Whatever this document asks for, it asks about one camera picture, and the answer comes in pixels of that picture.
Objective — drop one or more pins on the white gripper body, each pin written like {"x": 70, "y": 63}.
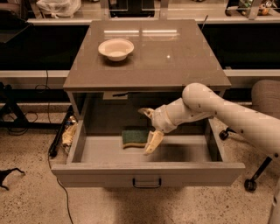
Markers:
{"x": 161, "y": 118}

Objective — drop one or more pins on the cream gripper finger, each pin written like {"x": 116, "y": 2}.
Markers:
{"x": 153, "y": 141}
{"x": 147, "y": 112}

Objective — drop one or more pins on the green and yellow sponge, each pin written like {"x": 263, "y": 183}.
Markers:
{"x": 134, "y": 137}

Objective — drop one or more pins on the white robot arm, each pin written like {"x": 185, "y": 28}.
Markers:
{"x": 198, "y": 102}

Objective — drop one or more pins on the open grey top drawer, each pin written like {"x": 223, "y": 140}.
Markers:
{"x": 191, "y": 155}

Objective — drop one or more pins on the white label under counter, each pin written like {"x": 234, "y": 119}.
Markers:
{"x": 110, "y": 95}

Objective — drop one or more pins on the grey cabinet with counter top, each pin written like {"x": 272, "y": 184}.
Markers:
{"x": 167, "y": 55}

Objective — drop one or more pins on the white ceramic bowl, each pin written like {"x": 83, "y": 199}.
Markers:
{"x": 116, "y": 49}

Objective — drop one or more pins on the yellow crumpled cloth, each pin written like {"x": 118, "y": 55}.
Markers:
{"x": 68, "y": 134}

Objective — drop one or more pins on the black power strip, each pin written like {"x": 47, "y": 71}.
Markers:
{"x": 52, "y": 150}

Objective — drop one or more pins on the white plastic bag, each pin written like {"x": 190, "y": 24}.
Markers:
{"x": 59, "y": 8}

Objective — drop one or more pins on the black stand at left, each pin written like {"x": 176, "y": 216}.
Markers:
{"x": 21, "y": 122}

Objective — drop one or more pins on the black drawer handle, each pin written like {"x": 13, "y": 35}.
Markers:
{"x": 147, "y": 184}

